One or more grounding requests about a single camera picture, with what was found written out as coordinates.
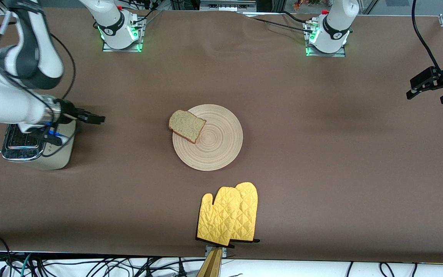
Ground brown bread slice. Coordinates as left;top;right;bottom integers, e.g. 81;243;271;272
168;110;207;144

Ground round wooden plate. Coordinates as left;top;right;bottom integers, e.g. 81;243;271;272
172;104;243;172

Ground cream and chrome toaster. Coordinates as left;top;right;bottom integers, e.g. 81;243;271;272
1;115;77;170

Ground brown table cover cloth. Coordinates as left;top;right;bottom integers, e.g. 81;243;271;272
0;6;443;265

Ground small orange background item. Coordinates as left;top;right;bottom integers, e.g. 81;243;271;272
293;0;322;10

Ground yellow quilted oven mitt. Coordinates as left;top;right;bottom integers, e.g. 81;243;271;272
196;187;242;247
229;182;260;243

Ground grey power strip box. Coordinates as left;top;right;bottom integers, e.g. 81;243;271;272
200;0;256;12

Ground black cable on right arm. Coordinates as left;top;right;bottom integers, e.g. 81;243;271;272
0;8;78;158

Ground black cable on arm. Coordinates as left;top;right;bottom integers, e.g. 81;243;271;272
411;0;443;73
0;8;78;158

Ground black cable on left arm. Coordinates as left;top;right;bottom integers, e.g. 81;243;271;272
411;0;443;73

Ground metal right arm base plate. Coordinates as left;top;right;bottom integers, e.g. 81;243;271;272
102;18;144;53

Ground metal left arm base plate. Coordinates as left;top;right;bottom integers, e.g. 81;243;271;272
305;21;346;58

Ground black cables at arm base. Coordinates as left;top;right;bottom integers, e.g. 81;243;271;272
127;0;163;24

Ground tangled black cable bundle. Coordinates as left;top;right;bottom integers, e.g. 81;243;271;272
33;256;207;277

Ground black cable at arm base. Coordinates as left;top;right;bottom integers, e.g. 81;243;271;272
245;11;316;34

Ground teal cable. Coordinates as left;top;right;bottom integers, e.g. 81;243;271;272
19;253;34;277

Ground wooden camera mount post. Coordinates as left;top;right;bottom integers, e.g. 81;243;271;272
197;245;228;277

